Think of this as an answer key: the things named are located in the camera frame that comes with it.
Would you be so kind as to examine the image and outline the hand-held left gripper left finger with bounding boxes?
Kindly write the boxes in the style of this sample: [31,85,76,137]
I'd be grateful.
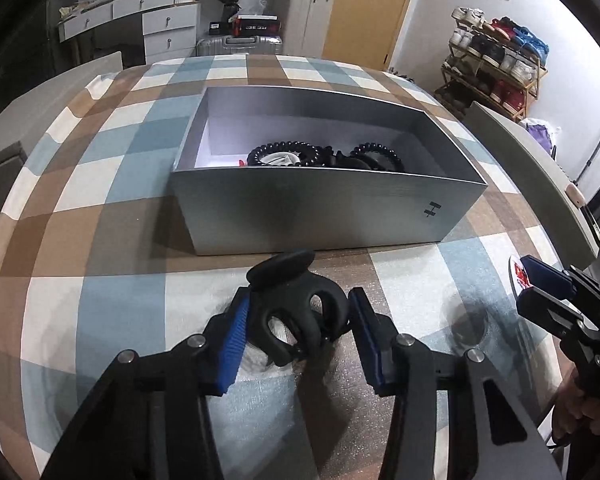
[40,286,254,480]

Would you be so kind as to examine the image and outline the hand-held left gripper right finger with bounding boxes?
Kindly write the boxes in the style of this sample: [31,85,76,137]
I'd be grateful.
[349,287,565,480]

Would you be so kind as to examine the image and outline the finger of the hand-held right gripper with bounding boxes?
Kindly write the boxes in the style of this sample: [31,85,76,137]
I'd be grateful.
[516,287,588,343]
[520,255,576,301]

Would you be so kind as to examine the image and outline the white red jewelry card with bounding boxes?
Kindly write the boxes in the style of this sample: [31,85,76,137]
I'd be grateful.
[509,255,536,293]

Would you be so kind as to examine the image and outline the black hair claw clip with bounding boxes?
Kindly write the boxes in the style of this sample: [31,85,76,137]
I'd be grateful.
[245,251,353,367]

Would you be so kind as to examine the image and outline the grey storage box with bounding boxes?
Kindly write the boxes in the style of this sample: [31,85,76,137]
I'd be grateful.
[169,85,490,257]

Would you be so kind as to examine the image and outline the small black beaded bracelet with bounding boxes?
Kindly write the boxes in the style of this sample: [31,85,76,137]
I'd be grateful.
[350,142,405,172]

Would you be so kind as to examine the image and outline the large black beaded bracelet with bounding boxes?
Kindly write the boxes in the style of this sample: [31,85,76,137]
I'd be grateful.
[246,141,338,167]

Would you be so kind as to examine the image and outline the person's right hand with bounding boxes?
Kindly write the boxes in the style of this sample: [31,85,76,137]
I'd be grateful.
[550,375,600,448]

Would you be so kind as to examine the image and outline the grey curved board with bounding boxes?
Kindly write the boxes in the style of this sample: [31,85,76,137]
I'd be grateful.
[470,101,600,267]

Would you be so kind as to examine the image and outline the purple bag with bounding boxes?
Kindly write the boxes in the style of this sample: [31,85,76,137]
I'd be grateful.
[522,119,561,153]

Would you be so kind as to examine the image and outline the wooden shoe rack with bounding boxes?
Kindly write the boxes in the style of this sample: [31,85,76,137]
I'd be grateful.
[435,7,550,123]

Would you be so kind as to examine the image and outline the rows of shoes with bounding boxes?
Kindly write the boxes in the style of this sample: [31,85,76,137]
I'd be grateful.
[440,7,550,116]

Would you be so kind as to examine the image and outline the grey cabinet with latch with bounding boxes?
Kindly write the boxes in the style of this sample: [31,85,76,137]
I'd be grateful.
[0,51,123,246]

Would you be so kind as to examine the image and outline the silver suitcase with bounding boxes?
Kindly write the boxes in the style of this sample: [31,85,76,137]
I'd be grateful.
[196,35,284,57]

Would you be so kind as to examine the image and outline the wooden door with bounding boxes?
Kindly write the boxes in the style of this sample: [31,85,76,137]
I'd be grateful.
[322,0,423,66]

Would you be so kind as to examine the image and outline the black red flat box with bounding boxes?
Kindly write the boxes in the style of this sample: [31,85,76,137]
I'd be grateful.
[234,16,281,36]

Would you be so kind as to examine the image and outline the white locker cabinet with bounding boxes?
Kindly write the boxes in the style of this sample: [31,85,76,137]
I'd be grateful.
[272,0,337,57]

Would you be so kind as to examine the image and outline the white desk with drawers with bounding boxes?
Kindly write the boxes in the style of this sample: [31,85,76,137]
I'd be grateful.
[57,0,202,63]

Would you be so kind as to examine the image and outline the grey wall pipe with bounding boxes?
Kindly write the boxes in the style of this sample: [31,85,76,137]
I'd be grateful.
[572,105,600,186]

